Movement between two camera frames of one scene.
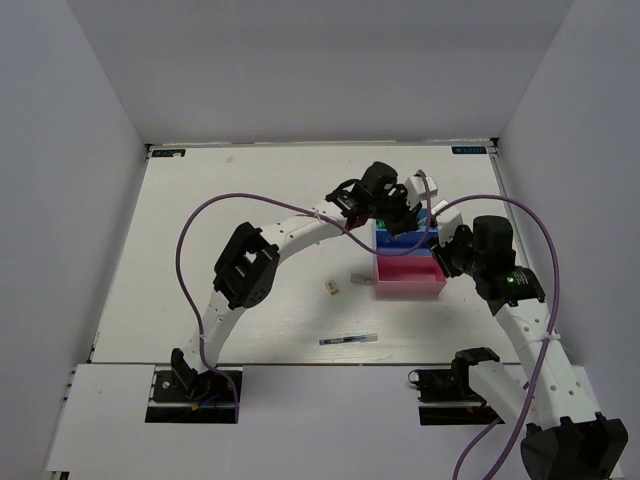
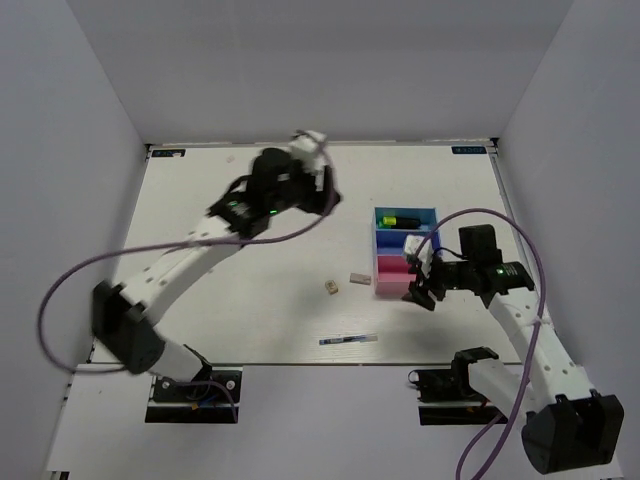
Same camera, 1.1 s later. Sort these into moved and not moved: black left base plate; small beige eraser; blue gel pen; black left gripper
Moved: black left gripper
Not moved: blue gel pen; small beige eraser; black left base plate
